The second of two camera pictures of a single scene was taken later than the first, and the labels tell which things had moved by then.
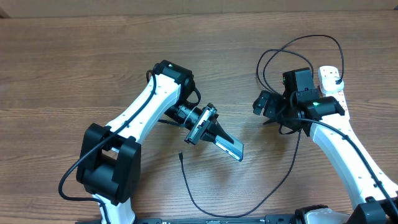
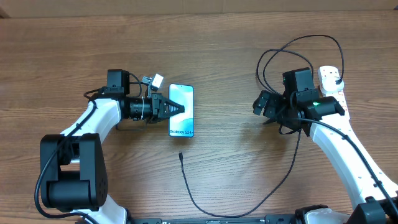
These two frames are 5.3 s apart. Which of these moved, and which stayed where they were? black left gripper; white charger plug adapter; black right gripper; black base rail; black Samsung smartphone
Moved: black left gripper; black Samsung smartphone
Stayed: white charger plug adapter; black base rail; black right gripper
